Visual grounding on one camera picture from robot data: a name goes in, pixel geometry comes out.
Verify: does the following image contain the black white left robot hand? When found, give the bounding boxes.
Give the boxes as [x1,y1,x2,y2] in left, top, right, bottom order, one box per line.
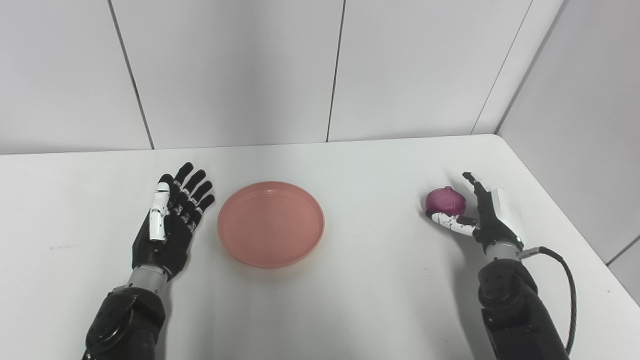
[131,161,216,282]

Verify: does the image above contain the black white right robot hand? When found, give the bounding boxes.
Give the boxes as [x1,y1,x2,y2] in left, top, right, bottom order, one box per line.
[425,171,526,254]

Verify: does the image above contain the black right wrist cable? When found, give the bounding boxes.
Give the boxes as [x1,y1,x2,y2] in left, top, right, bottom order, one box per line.
[517,246,578,356]

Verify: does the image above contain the purple red onion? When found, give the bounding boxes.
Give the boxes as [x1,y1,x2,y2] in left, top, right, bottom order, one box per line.
[425,186,467,218]

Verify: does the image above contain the pink round plate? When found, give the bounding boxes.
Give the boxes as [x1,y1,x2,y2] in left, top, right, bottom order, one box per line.
[217,181,326,270]

